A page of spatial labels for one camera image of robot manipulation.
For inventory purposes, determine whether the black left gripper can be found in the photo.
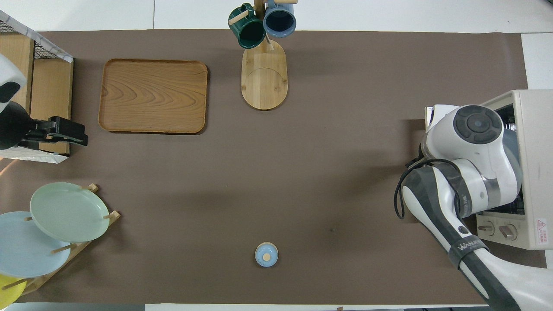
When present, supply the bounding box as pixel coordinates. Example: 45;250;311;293
0;102;88;152

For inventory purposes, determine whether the beige toaster oven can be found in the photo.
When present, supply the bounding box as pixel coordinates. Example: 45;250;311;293
475;89;553;251

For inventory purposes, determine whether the pale green plate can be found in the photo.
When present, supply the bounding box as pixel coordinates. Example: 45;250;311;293
30;182;110;243

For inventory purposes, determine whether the wooden serving tray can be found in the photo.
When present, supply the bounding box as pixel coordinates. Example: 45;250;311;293
98;58;209;135

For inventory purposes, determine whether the wooden plate rack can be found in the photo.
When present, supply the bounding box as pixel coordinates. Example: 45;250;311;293
0;184;121;296

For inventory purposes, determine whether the light blue racked plate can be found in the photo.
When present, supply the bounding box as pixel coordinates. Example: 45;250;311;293
0;211;72;279

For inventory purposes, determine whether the yellow plate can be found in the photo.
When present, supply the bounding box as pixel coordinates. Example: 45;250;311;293
0;273;27;308

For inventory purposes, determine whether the wooden mug tree stand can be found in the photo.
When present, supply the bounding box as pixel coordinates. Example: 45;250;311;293
228;0;299;111

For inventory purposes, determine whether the dark green mug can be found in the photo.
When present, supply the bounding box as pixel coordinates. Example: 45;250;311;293
228;3;267;49

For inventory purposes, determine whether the brown table mat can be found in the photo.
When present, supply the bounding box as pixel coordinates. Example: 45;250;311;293
0;29;549;305

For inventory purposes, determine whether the blue grey mug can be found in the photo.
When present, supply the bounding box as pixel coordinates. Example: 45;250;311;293
263;0;297;38

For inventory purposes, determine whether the black wire basket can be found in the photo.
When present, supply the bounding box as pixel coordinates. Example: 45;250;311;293
0;19;48;60

